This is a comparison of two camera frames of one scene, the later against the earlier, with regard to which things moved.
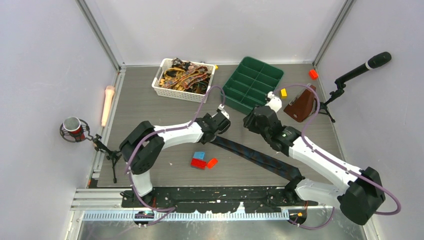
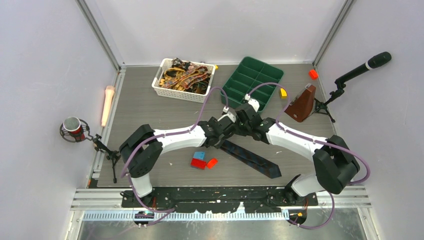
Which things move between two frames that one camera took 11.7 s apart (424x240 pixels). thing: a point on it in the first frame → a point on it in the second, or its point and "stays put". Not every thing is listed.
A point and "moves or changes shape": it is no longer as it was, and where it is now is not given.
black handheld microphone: [374, 61] stays put
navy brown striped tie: [281, 168] moves or changes shape
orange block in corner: [313, 74] stays put
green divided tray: [248, 86] stays put
